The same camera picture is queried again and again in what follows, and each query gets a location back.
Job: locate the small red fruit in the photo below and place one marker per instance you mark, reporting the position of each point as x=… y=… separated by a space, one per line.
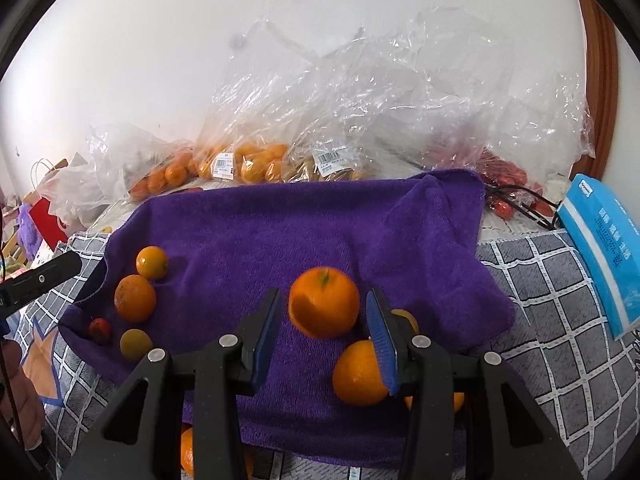
x=100 y=330

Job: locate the empty clear plastic bag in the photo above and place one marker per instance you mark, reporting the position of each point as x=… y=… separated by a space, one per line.
x=400 y=85

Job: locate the labelled clear bag of oranges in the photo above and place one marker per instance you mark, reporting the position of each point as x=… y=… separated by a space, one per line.
x=255 y=165

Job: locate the small orange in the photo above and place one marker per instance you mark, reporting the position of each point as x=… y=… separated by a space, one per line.
x=151 y=262

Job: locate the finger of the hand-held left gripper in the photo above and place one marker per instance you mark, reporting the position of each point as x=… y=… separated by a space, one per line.
x=40 y=277

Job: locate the red paper bag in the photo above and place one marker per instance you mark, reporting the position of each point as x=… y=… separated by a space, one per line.
x=47 y=220

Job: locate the person's left hand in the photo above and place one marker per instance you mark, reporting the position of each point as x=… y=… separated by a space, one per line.
x=27 y=400

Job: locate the blue tissue pack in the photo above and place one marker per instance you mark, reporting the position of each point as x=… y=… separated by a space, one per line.
x=605 y=255

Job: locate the clear bag of red fruits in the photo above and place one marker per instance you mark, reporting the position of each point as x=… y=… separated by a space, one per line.
x=500 y=170

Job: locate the yellow fruit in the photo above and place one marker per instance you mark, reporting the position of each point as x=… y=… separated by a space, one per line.
x=407 y=319

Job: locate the large orange with stem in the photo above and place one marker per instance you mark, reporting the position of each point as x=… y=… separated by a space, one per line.
x=324 y=308

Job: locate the purple towel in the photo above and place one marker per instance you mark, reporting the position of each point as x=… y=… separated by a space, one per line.
x=275 y=230

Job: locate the labelled bag of brown fruits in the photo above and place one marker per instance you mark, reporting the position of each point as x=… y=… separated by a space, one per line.
x=300 y=172

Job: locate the grey checked bedsheet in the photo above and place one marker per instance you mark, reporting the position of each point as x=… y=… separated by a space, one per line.
x=550 y=360

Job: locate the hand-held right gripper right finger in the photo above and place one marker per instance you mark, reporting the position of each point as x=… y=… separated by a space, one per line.
x=382 y=345

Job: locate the yellow-green fruit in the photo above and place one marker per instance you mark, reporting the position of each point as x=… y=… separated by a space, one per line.
x=135 y=345

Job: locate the white plastic bag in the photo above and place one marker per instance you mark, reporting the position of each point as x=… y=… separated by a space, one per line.
x=70 y=190

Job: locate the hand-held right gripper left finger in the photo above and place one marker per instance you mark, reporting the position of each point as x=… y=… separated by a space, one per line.
x=266 y=340

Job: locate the brown wooden door frame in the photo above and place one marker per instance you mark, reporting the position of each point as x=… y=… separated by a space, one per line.
x=600 y=85

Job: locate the purple bag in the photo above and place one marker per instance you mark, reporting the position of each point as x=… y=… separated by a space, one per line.
x=29 y=232

